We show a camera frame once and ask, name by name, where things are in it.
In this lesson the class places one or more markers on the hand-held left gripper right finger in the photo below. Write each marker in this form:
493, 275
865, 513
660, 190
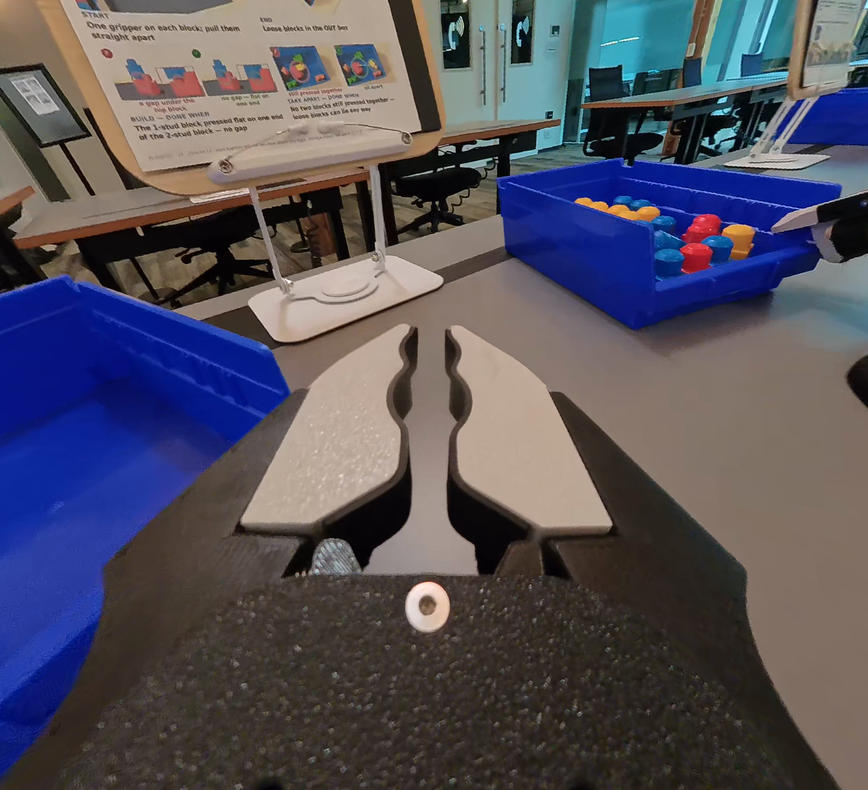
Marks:
529, 458

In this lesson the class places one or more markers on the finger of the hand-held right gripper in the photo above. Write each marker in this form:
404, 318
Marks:
800, 222
824, 241

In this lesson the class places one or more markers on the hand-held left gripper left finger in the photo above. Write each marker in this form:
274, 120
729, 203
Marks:
332, 451

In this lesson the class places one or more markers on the pile of colourful toy blocks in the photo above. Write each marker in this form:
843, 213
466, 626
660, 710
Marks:
698, 254

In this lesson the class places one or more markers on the blue plastic bin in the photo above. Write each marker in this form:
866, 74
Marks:
102, 464
834, 119
576, 247

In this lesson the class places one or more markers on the wood-edged grey desk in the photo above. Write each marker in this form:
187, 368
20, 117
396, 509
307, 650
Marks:
678, 92
81, 217

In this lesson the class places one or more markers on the black office chair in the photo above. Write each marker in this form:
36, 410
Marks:
603, 85
437, 183

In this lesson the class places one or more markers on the dark phone icon door panel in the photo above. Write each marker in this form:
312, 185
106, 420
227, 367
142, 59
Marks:
522, 31
456, 31

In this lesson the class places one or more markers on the black floor sign stand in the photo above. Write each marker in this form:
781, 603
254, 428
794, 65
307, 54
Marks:
37, 102

